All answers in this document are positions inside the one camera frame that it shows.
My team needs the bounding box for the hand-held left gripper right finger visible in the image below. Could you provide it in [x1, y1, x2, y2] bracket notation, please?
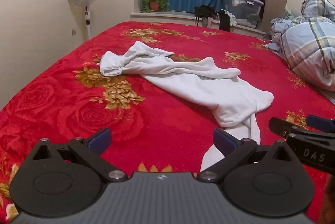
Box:
[196, 128, 302, 183]

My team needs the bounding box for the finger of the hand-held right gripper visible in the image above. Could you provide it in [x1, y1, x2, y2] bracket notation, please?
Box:
[306, 114, 335, 133]
[269, 117, 299, 140]

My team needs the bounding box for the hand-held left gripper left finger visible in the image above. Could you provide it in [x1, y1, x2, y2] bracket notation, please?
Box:
[25, 128, 129, 183]

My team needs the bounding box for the person's right forearm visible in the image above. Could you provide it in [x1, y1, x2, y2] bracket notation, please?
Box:
[323, 176, 335, 224]

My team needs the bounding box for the red floral blanket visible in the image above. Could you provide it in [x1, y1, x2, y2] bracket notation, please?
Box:
[0, 21, 335, 222]

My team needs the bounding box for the blue plaid duvet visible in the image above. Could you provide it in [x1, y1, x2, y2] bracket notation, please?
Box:
[263, 0, 335, 99]

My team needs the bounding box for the light blue crumpled cloth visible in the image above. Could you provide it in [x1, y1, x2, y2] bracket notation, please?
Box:
[270, 17, 292, 42]

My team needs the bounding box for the green cloth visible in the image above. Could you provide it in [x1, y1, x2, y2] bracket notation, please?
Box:
[283, 5, 297, 19]

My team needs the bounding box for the black fabric pouch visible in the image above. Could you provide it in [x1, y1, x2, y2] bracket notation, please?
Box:
[218, 10, 231, 31]

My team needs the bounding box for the clear plastic storage bin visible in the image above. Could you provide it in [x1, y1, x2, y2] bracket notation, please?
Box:
[221, 0, 264, 29]

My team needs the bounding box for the black bag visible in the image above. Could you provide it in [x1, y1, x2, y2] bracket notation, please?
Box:
[194, 5, 217, 27]

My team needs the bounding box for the potted green plant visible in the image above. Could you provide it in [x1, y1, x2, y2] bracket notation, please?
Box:
[141, 0, 171, 13]

